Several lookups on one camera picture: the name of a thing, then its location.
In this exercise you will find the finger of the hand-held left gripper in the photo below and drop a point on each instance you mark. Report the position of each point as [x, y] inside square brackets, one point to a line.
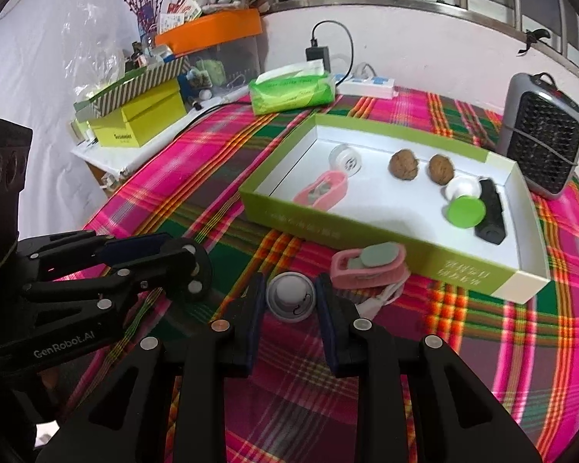
[125, 251]
[106, 294]

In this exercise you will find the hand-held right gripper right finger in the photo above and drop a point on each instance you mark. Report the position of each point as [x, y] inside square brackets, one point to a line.
[325, 318]

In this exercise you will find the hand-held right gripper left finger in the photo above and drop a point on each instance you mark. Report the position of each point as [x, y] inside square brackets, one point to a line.
[253, 318]

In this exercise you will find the white round ball case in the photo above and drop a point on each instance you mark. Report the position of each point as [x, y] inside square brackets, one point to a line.
[289, 294]

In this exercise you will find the black round disc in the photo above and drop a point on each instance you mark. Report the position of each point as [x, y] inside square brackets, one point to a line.
[201, 270]

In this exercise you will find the green and white cardboard box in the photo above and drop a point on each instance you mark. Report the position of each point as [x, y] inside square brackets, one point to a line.
[294, 219]

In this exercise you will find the brown walnut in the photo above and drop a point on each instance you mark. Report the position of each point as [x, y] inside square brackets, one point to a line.
[441, 169]
[404, 164]

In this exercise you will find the green and white spool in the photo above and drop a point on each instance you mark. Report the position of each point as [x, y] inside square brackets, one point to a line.
[464, 212]

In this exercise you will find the white side table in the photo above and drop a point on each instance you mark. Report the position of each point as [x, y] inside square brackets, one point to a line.
[106, 159]

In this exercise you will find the yellow-green cardboard box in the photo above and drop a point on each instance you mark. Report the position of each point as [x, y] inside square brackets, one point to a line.
[140, 115]

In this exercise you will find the striped cardboard box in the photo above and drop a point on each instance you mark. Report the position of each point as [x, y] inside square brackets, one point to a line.
[135, 79]

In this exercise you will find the clear plastic bag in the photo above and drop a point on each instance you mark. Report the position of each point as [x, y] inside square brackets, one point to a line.
[91, 70]

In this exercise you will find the black remote control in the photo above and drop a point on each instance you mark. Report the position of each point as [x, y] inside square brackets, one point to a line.
[492, 217]

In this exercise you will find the green tissue pack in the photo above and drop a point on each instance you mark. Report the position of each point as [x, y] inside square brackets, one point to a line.
[289, 91]

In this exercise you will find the white power strip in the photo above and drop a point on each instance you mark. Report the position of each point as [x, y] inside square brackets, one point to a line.
[366, 88]

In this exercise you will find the orange lid storage bin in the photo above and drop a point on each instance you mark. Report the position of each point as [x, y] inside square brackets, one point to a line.
[207, 29]

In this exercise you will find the bunch of printed cards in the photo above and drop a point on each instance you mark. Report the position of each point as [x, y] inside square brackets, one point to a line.
[178, 12]

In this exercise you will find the purple flower branches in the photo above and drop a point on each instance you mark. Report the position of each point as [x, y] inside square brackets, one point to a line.
[142, 5]

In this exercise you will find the black power adapter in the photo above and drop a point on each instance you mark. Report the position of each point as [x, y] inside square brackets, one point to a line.
[316, 53]

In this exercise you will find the grey fan heater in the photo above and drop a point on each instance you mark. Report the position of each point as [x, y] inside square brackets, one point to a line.
[545, 144]

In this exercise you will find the metal window railing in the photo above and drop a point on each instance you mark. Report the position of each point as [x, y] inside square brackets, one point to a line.
[415, 5]

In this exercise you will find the black window hook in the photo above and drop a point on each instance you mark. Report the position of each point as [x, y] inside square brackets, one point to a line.
[538, 34]

